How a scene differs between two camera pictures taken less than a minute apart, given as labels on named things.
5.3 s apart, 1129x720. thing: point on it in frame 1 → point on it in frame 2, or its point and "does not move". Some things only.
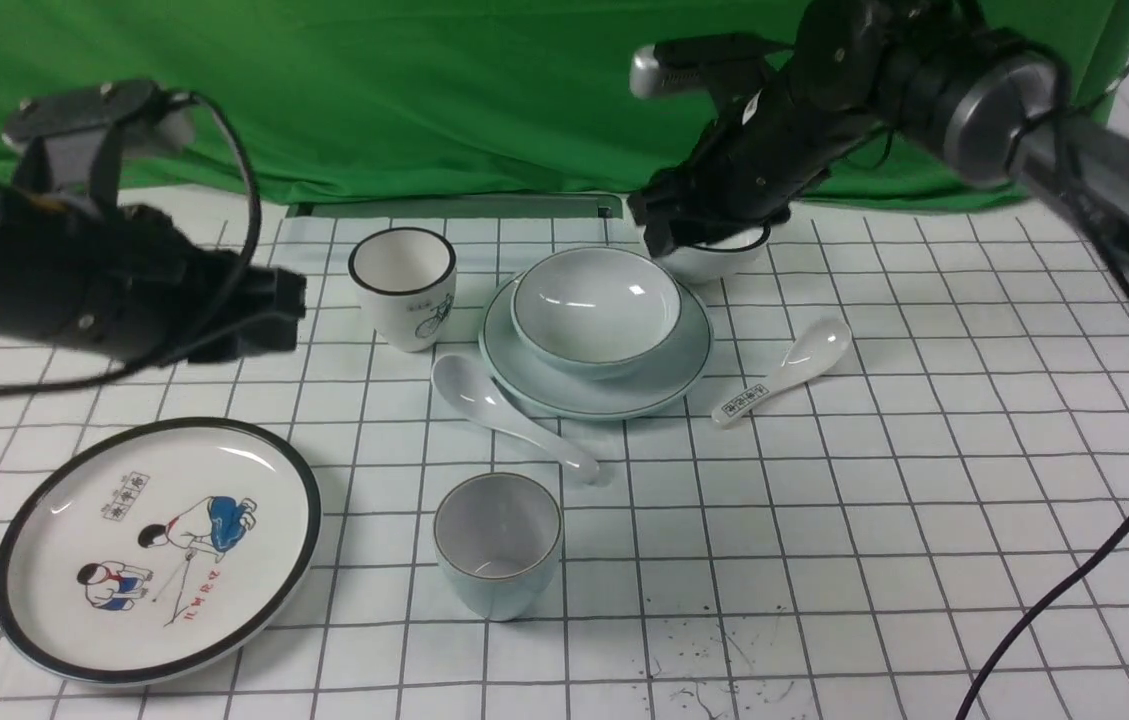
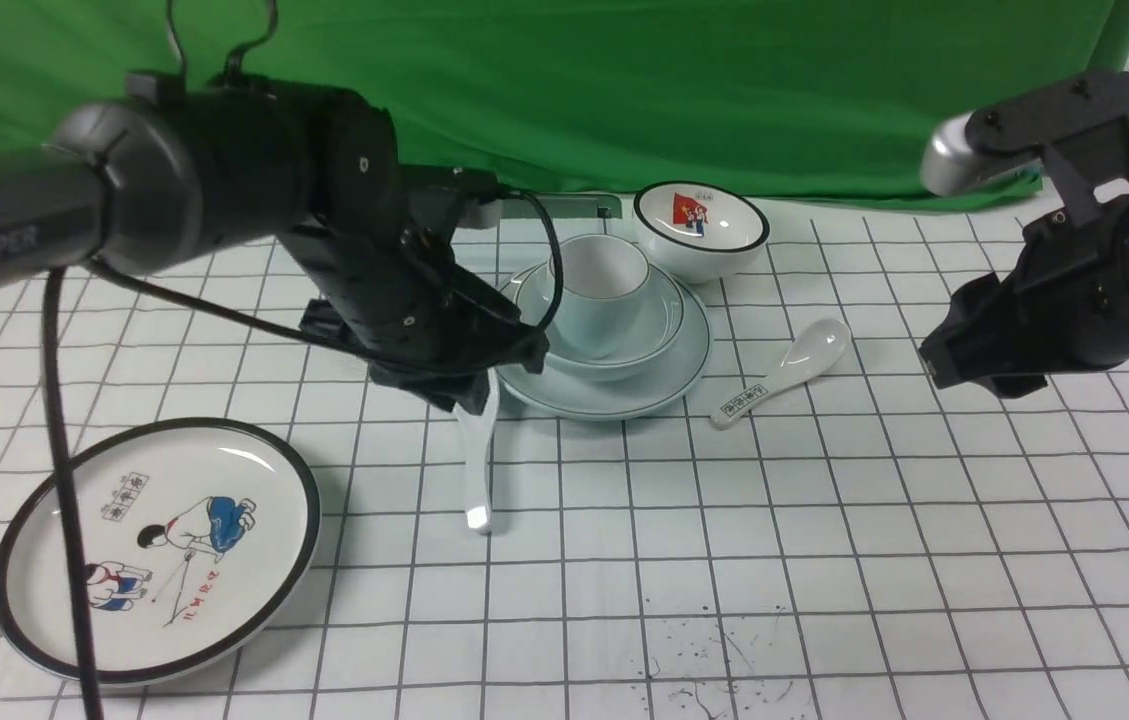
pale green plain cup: (497, 541) → (604, 279)
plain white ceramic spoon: (470, 386) → (478, 432)
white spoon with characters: (819, 346) does not move
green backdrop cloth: (448, 99) does not move
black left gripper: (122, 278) → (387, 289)
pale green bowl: (596, 313) does not move
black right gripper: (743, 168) → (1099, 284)
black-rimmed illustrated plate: (156, 549) does not move
